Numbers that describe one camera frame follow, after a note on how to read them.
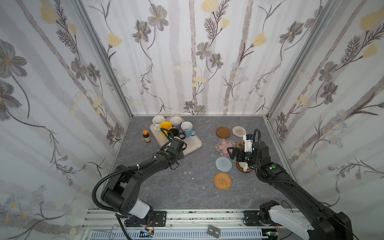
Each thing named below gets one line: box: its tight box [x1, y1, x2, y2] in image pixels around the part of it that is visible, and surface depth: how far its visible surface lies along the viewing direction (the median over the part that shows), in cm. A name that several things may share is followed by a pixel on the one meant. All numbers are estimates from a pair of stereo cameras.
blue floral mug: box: [180, 121, 196, 138], surface depth 104 cm
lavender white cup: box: [170, 116, 182, 131], surface depth 107 cm
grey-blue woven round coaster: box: [215, 156, 233, 173], surface depth 95 cm
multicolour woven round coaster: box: [232, 126, 247, 138], surface depth 113 cm
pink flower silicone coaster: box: [214, 138, 236, 158], surface depth 106 cm
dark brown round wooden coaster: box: [216, 126, 231, 139], surface depth 113 cm
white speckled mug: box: [152, 115, 165, 132], surface depth 109 cm
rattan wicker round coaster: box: [214, 172, 232, 191], surface depth 88 cm
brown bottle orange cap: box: [143, 130, 151, 143], surface depth 102 cm
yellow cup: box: [160, 121, 172, 138], surface depth 106 cm
